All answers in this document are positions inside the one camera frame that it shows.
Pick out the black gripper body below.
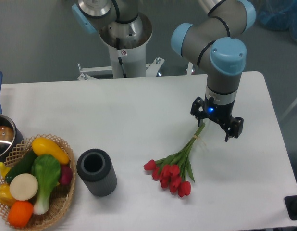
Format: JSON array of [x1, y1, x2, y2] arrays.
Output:
[[198, 97, 235, 130]]

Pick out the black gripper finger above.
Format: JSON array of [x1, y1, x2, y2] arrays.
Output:
[[225, 117, 244, 142], [190, 97, 204, 127]]

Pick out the red tulip bouquet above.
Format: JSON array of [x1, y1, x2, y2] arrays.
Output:
[[143, 124, 205, 198]]

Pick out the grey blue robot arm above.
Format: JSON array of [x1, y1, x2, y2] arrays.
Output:
[[72, 0, 256, 138]]

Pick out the black device at table edge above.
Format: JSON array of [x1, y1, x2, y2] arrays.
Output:
[[284, 195, 297, 220]]

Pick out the blue plastic bag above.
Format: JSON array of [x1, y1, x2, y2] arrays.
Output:
[[257, 0, 297, 43]]

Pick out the dark grey ribbed vase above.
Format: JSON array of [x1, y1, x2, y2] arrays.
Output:
[[76, 149, 117, 197]]

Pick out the dark red radish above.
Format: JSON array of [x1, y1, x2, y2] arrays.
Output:
[[59, 165, 73, 185]]

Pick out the yellow squash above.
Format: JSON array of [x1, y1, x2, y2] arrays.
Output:
[[31, 137, 70, 165]]

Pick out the green bok choy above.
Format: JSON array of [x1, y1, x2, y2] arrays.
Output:
[[31, 154, 61, 215]]

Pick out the woven wicker basket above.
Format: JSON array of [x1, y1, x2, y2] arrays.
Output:
[[0, 134, 76, 231]]

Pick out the green cucumber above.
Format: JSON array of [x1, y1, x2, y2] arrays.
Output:
[[5, 149, 37, 184]]

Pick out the white round radish slice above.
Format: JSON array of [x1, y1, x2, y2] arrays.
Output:
[[10, 173, 38, 201]]

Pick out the yellow banana tip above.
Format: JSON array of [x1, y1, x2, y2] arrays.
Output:
[[0, 162, 11, 179]]

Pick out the orange fruit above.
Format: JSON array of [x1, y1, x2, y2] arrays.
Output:
[[7, 201, 33, 228]]

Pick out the yellow bell pepper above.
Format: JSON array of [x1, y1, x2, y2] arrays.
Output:
[[0, 183, 16, 207]]

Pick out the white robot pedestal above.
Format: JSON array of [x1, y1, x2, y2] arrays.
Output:
[[77, 13, 166, 81]]

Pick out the blue handled saucepan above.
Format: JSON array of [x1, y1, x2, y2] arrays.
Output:
[[0, 71, 23, 162]]

